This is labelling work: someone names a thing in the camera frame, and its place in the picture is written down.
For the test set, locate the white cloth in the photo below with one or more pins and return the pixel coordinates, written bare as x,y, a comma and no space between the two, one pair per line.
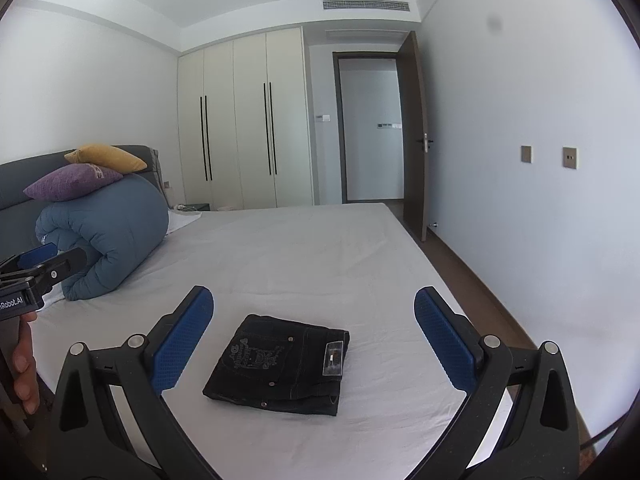
182,220

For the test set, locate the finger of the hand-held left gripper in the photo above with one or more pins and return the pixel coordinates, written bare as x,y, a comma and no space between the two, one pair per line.
37,255
62,265

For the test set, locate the bed with white sheet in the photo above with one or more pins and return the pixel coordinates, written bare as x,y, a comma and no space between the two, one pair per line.
300,260

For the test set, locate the black denim pants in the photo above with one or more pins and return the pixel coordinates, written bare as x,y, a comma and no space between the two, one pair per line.
280,370

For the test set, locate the cream wardrobe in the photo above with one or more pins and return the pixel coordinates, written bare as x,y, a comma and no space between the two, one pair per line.
240,110

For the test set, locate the rolled blue duvet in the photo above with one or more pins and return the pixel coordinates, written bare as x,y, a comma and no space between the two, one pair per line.
115,230

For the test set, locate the dark brown door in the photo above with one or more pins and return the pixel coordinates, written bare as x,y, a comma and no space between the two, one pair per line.
415,110

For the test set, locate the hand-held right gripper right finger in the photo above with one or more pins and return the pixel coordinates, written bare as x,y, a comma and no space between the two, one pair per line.
445,340

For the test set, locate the purple pillow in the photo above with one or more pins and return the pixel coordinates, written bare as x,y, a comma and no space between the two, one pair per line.
70,182

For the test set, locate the ceiling air vent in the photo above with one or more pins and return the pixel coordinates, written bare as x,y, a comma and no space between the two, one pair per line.
365,5

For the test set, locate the grey headboard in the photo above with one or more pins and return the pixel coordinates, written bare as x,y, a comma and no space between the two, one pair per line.
15,180

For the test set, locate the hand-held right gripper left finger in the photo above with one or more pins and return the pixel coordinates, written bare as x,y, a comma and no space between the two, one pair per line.
181,340

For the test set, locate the dark door frame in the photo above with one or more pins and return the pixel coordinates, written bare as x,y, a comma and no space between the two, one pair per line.
338,135

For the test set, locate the grey wall plate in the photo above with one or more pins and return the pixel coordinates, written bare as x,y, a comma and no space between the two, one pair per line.
526,154
569,157

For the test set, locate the person's left hand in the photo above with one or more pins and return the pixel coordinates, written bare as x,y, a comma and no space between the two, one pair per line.
25,375

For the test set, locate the yellow pillow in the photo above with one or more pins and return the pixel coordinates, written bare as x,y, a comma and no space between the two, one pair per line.
110,156

